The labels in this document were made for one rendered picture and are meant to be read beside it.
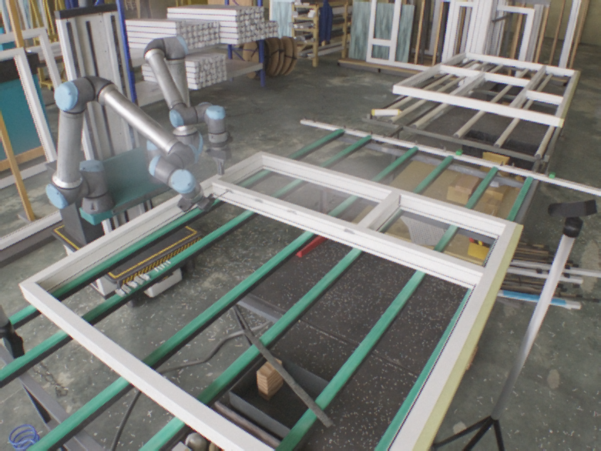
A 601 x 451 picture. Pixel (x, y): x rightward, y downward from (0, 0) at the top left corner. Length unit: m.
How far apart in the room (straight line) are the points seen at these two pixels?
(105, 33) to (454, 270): 2.18
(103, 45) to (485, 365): 2.80
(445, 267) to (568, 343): 1.46
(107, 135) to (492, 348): 2.61
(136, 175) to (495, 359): 2.42
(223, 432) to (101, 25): 2.22
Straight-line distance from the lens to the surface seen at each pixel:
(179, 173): 1.82
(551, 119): 4.01
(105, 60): 2.78
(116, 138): 2.89
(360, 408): 1.66
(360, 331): 1.91
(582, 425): 2.69
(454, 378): 1.36
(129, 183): 2.91
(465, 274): 1.78
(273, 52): 8.36
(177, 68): 2.75
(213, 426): 1.21
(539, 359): 2.89
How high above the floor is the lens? 1.94
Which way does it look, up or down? 32 degrees down
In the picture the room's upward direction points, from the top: straight up
